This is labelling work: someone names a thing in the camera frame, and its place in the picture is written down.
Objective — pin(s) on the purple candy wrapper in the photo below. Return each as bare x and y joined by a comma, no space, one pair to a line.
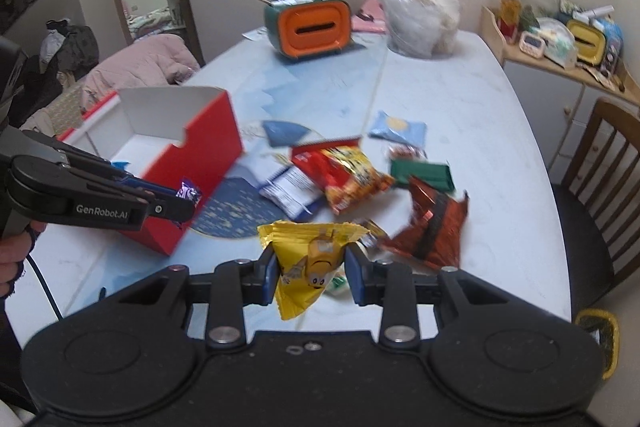
189,193

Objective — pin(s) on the blue white snack packet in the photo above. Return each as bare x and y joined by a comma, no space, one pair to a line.
290,193

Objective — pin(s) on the light blue cookie packet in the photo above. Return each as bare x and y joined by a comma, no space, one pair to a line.
400,127

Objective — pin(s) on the person's left hand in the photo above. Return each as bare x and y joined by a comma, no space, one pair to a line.
10,262

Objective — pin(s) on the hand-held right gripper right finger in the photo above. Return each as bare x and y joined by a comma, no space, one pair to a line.
352,278

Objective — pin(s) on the yellow rimmed black basket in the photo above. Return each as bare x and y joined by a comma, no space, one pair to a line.
611,342

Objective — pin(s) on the yellow snack packet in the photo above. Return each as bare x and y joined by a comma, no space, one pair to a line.
300,252

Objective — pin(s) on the dark green snack packet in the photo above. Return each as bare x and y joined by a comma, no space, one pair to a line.
425,173

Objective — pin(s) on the round blue placemat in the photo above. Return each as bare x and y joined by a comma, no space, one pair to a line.
235,213

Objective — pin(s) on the beige side cabinet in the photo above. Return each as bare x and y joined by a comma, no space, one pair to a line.
540,97

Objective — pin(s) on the white kitchen timer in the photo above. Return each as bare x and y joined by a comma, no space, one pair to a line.
529,42

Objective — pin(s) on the yellow tissue box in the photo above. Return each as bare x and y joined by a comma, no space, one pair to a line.
586,42

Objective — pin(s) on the small red clear packet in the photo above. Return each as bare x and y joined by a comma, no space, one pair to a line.
405,152

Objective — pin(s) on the red cardboard box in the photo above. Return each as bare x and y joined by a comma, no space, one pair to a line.
200,157

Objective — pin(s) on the white tissue pack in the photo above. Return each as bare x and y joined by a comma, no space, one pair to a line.
557,42

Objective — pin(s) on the red yellow chips bag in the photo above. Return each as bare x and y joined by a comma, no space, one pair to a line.
345,177

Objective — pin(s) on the orange green tissue box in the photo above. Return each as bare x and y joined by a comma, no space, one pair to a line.
307,27

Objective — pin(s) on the wooden chair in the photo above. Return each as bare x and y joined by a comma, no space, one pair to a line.
580,227

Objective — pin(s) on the clear plastic bag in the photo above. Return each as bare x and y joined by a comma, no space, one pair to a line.
420,17

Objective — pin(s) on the small white green packet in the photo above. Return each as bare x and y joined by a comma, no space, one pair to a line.
339,285

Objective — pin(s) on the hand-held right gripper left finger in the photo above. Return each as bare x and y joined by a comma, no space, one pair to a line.
270,278

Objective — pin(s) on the brown red foil packet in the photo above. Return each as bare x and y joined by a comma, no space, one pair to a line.
442,227

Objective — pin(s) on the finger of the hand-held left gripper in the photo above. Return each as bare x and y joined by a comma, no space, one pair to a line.
100,163
172,209

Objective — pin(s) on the pink paper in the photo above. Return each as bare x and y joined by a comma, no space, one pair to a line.
370,14

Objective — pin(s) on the pink padded jacket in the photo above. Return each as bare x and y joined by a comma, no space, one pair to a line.
145,62

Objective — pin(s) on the dark clothes heap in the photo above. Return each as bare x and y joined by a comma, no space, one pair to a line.
65,52

